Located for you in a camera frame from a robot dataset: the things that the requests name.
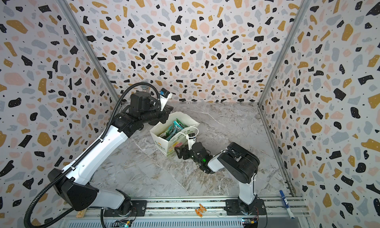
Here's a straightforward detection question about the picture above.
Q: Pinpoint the white paper bag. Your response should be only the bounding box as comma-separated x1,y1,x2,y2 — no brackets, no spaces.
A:
149,112,200,156

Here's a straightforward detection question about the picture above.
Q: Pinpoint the green Fox's candy bag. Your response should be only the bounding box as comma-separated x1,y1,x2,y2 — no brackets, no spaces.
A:
159,119,187,141

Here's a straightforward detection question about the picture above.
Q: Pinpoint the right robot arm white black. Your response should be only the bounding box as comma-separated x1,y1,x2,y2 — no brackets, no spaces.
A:
174,142,264,215

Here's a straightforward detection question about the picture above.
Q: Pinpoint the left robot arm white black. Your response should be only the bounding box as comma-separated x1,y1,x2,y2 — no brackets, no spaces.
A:
54,88,173,216

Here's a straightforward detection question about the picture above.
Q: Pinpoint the microphone on black stand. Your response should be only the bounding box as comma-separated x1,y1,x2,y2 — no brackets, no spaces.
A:
141,85,150,92

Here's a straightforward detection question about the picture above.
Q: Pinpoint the orange plastic clip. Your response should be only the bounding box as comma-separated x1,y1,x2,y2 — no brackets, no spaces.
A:
195,204,207,218

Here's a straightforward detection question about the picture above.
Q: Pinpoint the right circuit board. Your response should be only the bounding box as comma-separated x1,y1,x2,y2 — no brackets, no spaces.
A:
242,218,258,228

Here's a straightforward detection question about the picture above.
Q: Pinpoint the circuit board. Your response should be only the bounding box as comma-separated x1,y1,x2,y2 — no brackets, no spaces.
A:
242,218,258,228
111,220,133,228

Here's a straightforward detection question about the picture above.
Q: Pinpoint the left circuit board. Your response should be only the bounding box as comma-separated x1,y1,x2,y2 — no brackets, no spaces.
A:
111,220,133,228

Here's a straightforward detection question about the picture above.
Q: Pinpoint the blue white marker pen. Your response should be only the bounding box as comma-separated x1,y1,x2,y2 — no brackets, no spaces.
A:
279,190,295,219

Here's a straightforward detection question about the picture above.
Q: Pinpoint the wooden ruler piece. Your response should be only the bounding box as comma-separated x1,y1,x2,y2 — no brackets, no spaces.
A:
76,209,87,219

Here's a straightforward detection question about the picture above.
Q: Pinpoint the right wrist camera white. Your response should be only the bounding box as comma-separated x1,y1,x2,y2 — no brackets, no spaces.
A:
187,133,197,150

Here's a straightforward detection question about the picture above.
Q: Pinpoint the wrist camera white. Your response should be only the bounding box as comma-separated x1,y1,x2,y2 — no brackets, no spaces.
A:
187,133,197,150
159,88,173,111

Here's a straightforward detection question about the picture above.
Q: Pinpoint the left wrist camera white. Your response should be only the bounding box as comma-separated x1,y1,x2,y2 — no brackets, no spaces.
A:
159,88,173,111

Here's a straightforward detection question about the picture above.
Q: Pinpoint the left aluminium corner post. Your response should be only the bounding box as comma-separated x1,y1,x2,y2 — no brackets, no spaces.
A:
55,0,119,101

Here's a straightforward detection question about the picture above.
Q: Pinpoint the aluminium corner post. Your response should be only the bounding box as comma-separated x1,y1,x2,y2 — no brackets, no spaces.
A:
258,0,311,109
55,0,119,101

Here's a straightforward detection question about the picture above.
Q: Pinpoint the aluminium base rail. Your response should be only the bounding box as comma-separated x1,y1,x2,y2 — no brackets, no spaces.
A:
57,196,312,228

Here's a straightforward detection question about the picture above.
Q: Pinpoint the black corrugated cable conduit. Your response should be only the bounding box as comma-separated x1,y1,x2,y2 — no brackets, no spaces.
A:
23,82,162,228

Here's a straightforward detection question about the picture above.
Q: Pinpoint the right aluminium corner post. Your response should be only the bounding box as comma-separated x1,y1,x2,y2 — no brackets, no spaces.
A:
258,0,311,109

